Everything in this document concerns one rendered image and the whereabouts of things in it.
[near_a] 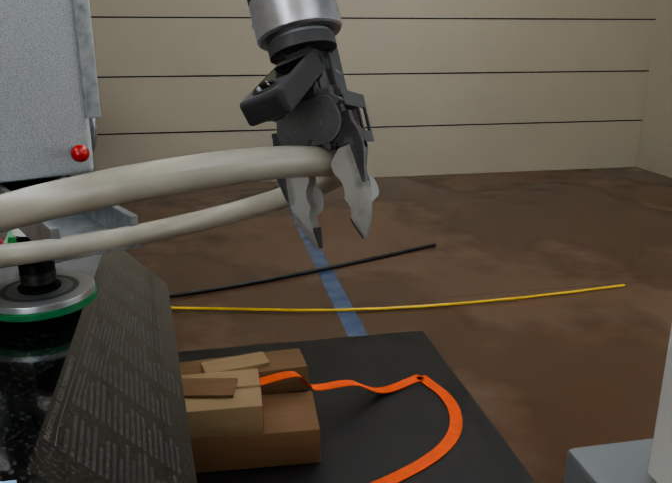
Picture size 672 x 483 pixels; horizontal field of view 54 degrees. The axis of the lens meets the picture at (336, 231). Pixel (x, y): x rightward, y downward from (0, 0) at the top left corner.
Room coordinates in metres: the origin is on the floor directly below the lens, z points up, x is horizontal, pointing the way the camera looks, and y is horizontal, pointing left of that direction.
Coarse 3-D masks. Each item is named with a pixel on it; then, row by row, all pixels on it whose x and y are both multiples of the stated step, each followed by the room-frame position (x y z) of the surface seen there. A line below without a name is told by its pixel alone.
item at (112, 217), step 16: (0, 192) 1.14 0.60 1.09; (112, 208) 0.98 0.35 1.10; (48, 224) 0.88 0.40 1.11; (64, 224) 1.04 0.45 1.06; (80, 224) 1.04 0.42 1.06; (96, 224) 1.04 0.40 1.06; (112, 224) 0.99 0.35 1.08; (128, 224) 0.93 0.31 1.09; (32, 240) 0.96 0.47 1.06; (80, 256) 0.87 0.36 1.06
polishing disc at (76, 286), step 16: (64, 272) 1.35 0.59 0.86; (80, 272) 1.35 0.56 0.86; (0, 288) 1.25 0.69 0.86; (16, 288) 1.25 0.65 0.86; (64, 288) 1.25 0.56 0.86; (80, 288) 1.25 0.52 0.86; (0, 304) 1.17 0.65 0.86; (16, 304) 1.17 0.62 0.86; (32, 304) 1.17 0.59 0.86; (48, 304) 1.17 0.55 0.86; (64, 304) 1.18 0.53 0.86
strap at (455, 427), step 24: (264, 384) 1.99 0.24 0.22; (312, 384) 2.15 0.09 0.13; (336, 384) 2.16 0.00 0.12; (360, 384) 2.21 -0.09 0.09; (408, 384) 2.33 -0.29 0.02; (432, 384) 2.33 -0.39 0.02; (456, 408) 2.16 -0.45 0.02; (456, 432) 2.00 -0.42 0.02; (432, 456) 1.87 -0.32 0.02; (384, 480) 1.74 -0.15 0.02
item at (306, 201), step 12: (288, 180) 0.66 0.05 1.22; (300, 180) 0.65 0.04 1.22; (312, 180) 0.65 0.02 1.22; (288, 192) 0.65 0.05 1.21; (300, 192) 0.65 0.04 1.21; (312, 192) 0.66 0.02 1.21; (300, 204) 0.64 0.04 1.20; (312, 204) 0.65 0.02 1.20; (300, 216) 0.64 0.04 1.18; (312, 216) 0.64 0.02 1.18; (312, 228) 0.63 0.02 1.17; (312, 240) 0.64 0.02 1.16
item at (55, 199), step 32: (160, 160) 0.53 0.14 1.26; (192, 160) 0.53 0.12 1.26; (224, 160) 0.54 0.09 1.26; (256, 160) 0.56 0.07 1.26; (288, 160) 0.58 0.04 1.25; (320, 160) 0.62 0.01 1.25; (32, 192) 0.50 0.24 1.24; (64, 192) 0.50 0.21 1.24; (96, 192) 0.50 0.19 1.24; (128, 192) 0.50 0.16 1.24; (160, 192) 0.52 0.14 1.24; (0, 224) 0.50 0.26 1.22; (32, 224) 0.50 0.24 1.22; (160, 224) 0.93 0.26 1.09; (192, 224) 0.93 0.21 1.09; (224, 224) 0.94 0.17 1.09; (0, 256) 0.77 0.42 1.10; (32, 256) 0.82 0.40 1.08; (64, 256) 0.86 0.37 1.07
